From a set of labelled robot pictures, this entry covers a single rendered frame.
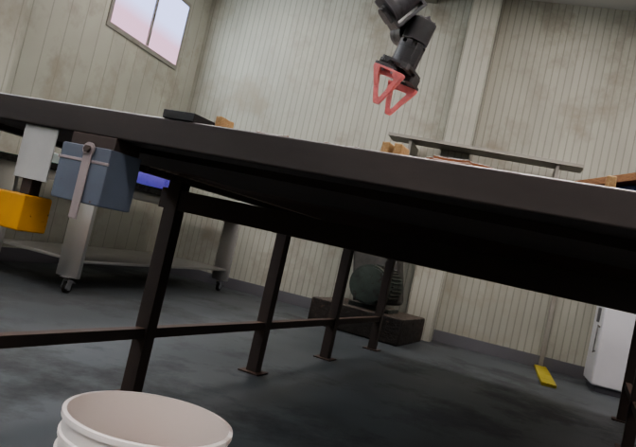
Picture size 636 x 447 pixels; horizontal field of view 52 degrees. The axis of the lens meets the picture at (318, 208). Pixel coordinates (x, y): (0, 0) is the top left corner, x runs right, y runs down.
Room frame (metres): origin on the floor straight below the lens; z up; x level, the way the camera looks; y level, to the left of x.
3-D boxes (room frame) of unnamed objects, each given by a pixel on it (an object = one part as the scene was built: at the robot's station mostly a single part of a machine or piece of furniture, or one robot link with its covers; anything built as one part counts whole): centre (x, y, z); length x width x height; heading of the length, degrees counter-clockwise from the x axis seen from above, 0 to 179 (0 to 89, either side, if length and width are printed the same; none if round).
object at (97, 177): (1.41, 0.48, 0.77); 0.14 x 0.11 x 0.18; 66
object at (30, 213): (1.48, 0.65, 0.74); 0.09 x 0.08 x 0.24; 66
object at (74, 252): (6.02, 1.56, 0.51); 2.82 x 1.11 x 1.03; 164
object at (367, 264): (6.45, -0.70, 0.86); 1.04 x 1.02 x 1.71; 74
